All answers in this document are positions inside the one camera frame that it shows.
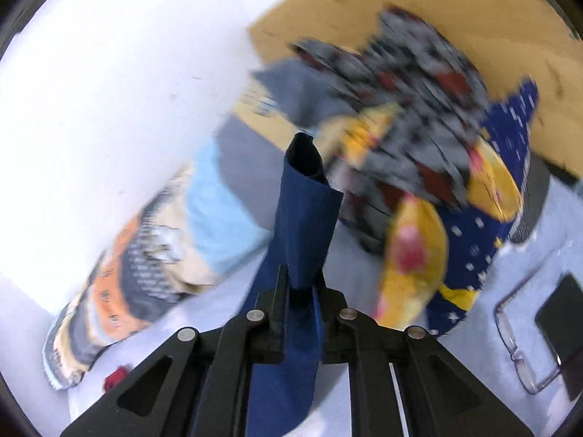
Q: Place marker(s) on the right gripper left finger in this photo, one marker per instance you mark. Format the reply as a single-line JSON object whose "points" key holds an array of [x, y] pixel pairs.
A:
{"points": [[195, 383]]}

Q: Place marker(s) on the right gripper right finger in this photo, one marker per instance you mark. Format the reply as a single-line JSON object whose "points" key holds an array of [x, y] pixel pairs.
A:
{"points": [[405, 383]]}

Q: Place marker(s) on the navy jacket with red collar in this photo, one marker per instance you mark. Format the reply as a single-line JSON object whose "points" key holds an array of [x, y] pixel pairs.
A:
{"points": [[261, 381]]}

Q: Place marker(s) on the eyeglasses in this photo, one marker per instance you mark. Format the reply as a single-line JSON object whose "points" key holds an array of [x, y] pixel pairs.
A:
{"points": [[535, 362]]}

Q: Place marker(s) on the black smartphone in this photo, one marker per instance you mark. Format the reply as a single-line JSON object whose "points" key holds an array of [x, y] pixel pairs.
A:
{"points": [[560, 322]]}

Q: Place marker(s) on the patchwork rolled quilt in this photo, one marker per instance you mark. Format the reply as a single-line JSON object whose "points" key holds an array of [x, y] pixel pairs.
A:
{"points": [[214, 213]]}

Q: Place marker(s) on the colourful patterned cloth pile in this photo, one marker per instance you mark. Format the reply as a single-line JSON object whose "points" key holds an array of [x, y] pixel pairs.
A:
{"points": [[433, 171]]}

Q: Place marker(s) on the wooden headboard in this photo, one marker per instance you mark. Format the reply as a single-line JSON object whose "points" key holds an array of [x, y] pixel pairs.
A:
{"points": [[505, 39]]}

